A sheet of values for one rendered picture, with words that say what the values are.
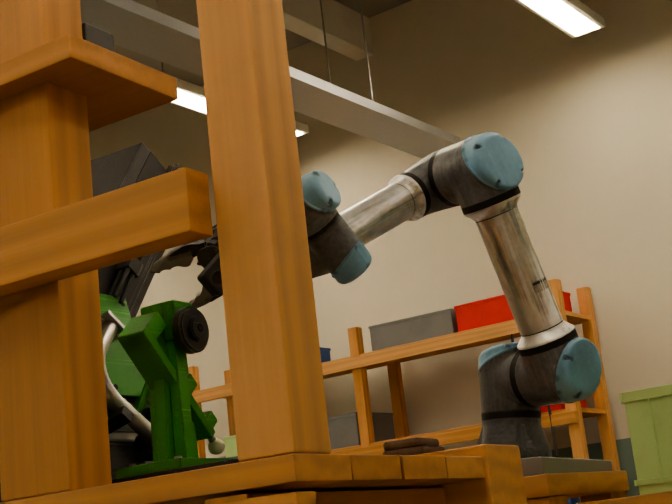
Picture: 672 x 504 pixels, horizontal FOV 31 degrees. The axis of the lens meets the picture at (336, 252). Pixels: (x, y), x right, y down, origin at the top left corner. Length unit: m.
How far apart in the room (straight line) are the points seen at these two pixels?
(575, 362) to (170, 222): 0.95
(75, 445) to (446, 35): 7.24
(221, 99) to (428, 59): 7.19
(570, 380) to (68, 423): 0.96
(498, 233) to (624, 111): 5.78
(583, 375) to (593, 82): 5.94
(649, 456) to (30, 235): 1.05
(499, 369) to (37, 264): 1.01
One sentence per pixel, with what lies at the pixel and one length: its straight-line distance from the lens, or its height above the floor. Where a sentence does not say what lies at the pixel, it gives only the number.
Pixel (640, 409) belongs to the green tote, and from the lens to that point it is 2.09.
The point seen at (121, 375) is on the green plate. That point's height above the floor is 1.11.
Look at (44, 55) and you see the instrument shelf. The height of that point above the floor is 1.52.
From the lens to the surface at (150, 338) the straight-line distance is 1.89.
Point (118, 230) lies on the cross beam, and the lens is 1.70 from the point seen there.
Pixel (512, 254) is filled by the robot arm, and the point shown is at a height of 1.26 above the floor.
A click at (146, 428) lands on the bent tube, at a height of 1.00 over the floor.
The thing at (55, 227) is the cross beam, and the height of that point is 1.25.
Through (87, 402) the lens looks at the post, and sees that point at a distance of 1.83.
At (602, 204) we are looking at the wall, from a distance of 7.97.
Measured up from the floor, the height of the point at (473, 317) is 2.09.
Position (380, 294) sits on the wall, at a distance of 8.70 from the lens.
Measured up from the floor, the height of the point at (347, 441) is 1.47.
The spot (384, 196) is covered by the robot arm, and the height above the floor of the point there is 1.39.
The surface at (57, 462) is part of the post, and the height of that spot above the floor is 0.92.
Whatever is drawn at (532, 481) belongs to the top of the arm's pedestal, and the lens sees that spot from 2.25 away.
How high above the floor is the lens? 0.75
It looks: 14 degrees up
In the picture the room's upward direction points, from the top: 7 degrees counter-clockwise
